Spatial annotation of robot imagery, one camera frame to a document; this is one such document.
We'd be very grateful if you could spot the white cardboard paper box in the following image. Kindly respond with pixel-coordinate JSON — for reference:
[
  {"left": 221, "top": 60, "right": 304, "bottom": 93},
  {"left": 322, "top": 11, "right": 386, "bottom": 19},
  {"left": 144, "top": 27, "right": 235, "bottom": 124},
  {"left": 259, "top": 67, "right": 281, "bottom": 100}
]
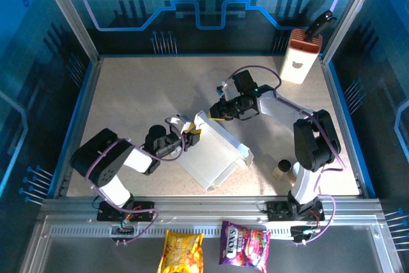
[{"left": 172, "top": 110, "right": 255, "bottom": 192}]

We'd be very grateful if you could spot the cream knife block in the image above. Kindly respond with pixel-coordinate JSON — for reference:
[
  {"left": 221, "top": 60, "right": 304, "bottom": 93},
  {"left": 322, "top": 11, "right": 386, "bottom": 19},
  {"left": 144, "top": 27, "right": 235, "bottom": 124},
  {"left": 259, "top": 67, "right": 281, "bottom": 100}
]
[{"left": 279, "top": 27, "right": 323, "bottom": 85}]

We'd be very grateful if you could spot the silver topped drink can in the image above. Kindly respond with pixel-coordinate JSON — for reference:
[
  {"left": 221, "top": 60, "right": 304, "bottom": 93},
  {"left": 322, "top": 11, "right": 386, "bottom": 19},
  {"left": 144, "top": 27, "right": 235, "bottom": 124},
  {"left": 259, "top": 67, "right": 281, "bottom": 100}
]
[{"left": 289, "top": 161, "right": 302, "bottom": 186}]

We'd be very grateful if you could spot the yellow snack bag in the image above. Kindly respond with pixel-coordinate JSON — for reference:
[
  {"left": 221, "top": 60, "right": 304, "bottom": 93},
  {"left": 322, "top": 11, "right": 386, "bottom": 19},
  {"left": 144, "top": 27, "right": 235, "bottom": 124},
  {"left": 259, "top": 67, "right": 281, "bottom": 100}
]
[{"left": 157, "top": 230, "right": 205, "bottom": 273}]

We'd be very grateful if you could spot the purple candy bag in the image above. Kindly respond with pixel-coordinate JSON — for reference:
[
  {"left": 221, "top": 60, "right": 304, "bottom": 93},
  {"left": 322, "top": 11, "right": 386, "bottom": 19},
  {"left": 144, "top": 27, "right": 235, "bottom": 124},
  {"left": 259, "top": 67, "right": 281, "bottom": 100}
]
[{"left": 219, "top": 221, "right": 272, "bottom": 270}]

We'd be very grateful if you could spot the grey metal shelf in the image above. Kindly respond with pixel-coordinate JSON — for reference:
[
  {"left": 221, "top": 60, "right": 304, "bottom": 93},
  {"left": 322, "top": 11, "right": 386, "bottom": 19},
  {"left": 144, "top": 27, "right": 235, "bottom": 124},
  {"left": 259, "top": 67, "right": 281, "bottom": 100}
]
[{"left": 19, "top": 215, "right": 405, "bottom": 273}]

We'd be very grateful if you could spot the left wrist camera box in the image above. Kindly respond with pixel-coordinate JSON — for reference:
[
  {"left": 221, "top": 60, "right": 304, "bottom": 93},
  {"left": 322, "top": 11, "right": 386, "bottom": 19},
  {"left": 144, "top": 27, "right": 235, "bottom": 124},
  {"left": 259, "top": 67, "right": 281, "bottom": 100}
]
[{"left": 168, "top": 114, "right": 192, "bottom": 135}]

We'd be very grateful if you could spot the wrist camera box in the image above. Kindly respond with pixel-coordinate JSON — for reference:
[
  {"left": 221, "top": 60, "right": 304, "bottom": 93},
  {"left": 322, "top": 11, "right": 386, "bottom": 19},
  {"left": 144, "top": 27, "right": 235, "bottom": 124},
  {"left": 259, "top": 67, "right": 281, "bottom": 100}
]
[
  {"left": 215, "top": 81, "right": 231, "bottom": 97},
  {"left": 168, "top": 114, "right": 192, "bottom": 135}
]

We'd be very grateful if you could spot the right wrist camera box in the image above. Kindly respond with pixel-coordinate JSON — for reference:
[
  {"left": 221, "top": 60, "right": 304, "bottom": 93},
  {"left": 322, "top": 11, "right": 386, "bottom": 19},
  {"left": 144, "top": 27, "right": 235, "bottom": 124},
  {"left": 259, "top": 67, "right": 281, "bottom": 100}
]
[{"left": 215, "top": 81, "right": 231, "bottom": 97}]

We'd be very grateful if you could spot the aluminium mounting rail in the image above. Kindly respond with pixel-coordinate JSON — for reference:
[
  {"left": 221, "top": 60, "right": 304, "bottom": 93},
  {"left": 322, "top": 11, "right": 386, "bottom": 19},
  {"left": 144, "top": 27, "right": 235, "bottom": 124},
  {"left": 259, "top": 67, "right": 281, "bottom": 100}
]
[{"left": 40, "top": 195, "right": 384, "bottom": 222}]

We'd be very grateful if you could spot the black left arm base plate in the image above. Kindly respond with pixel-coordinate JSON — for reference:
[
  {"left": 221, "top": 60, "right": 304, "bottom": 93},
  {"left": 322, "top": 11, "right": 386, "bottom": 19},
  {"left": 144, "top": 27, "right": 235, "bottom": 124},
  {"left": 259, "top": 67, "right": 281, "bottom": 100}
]
[{"left": 95, "top": 201, "right": 157, "bottom": 222}]

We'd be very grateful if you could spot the aluminium side rail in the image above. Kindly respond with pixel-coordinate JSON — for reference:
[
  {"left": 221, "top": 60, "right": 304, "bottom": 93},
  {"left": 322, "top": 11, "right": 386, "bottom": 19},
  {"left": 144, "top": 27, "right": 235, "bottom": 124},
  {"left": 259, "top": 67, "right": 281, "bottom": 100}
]
[
  {"left": 321, "top": 57, "right": 367, "bottom": 199},
  {"left": 52, "top": 57, "right": 103, "bottom": 199}
]

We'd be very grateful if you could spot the small connector board with wires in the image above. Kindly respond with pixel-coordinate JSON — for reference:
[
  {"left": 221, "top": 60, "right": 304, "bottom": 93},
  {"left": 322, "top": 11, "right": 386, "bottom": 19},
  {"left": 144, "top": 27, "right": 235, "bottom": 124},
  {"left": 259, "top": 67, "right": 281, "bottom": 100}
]
[
  {"left": 289, "top": 224, "right": 322, "bottom": 247},
  {"left": 110, "top": 218, "right": 135, "bottom": 247}
]

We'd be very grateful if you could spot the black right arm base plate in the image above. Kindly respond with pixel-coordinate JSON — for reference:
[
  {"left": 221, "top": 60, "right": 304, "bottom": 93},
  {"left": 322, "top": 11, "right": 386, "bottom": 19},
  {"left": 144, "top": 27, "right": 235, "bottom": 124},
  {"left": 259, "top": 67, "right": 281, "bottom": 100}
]
[{"left": 266, "top": 200, "right": 326, "bottom": 222}]

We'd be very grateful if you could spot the black handled knife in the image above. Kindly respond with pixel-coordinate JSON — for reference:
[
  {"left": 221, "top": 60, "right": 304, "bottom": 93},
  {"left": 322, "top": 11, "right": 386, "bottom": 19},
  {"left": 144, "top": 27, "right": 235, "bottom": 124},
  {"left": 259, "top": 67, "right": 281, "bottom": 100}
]
[{"left": 303, "top": 9, "right": 338, "bottom": 43}]

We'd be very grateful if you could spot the slotted aluminium cable duct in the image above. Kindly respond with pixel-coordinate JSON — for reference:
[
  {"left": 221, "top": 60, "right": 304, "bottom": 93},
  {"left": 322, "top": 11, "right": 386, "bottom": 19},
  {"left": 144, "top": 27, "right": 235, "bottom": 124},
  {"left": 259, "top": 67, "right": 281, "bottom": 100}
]
[{"left": 47, "top": 225, "right": 297, "bottom": 238}]

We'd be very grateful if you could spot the aluminium frame post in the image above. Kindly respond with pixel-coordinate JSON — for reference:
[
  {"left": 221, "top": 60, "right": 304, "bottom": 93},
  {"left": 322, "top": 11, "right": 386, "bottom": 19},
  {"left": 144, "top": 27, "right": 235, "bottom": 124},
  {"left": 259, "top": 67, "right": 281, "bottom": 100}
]
[
  {"left": 35, "top": 0, "right": 103, "bottom": 63},
  {"left": 321, "top": 0, "right": 384, "bottom": 63}
]

